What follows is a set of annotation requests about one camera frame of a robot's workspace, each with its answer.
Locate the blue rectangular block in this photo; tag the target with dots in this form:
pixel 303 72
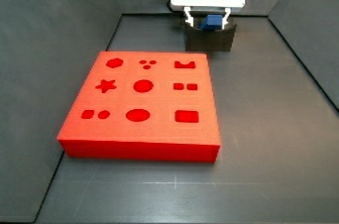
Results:
pixel 211 23

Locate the black curved fixture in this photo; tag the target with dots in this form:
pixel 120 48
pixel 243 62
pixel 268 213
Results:
pixel 210 41

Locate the red foam shape board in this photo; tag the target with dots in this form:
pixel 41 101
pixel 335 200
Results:
pixel 145 108

